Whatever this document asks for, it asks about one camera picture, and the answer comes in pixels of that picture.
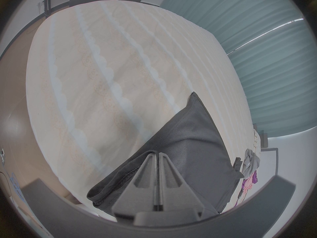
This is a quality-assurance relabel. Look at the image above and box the grey garment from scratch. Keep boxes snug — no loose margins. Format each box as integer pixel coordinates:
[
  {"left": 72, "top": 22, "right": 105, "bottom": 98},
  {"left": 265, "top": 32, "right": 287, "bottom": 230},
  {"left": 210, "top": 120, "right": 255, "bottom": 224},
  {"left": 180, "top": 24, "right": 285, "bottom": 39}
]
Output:
[{"left": 241, "top": 148, "right": 261, "bottom": 178}]

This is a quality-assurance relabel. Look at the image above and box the bed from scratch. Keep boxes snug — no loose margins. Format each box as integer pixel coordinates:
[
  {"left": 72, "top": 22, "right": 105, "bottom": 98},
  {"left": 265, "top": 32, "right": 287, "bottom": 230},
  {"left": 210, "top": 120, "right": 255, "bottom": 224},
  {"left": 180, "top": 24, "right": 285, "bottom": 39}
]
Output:
[{"left": 25, "top": 0, "right": 281, "bottom": 216}]

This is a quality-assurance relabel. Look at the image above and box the white printed pillow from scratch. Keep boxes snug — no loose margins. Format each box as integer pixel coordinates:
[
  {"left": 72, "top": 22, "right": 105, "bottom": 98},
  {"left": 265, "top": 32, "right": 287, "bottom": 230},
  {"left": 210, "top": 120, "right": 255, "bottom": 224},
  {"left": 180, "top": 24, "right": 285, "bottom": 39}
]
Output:
[{"left": 253, "top": 129, "right": 262, "bottom": 158}]

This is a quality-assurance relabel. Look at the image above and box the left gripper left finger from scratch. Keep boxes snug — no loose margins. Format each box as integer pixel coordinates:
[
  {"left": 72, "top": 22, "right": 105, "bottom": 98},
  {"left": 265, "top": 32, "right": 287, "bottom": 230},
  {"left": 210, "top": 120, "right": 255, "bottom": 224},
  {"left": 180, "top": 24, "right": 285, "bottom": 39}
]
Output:
[{"left": 111, "top": 152, "right": 158, "bottom": 219}]

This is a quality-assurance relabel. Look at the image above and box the blue-green curtain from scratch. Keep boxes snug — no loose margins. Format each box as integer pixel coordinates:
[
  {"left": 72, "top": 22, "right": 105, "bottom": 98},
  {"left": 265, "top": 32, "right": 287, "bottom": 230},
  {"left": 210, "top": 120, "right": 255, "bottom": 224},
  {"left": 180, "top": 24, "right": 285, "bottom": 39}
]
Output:
[
  {"left": 160, "top": 0, "right": 305, "bottom": 54},
  {"left": 227, "top": 18, "right": 317, "bottom": 139}
]

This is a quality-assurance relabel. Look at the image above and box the black T-shirt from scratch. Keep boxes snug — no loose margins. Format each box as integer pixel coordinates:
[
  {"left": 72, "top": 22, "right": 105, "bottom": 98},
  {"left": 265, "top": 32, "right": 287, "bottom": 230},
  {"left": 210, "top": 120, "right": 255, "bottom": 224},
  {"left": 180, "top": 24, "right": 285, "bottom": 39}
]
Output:
[{"left": 86, "top": 91, "right": 245, "bottom": 219}]

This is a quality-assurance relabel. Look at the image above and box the pile of clothes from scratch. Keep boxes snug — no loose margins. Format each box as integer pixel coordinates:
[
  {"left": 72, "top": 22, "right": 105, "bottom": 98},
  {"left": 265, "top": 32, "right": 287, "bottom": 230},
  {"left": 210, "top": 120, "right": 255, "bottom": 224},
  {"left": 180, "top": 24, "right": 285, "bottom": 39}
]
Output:
[{"left": 235, "top": 170, "right": 258, "bottom": 207}]

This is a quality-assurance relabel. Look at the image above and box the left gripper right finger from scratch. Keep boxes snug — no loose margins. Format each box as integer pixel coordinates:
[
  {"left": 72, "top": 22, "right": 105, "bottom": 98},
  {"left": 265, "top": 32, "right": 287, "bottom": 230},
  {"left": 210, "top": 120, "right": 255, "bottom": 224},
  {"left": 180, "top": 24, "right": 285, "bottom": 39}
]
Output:
[{"left": 158, "top": 152, "right": 204, "bottom": 220}]

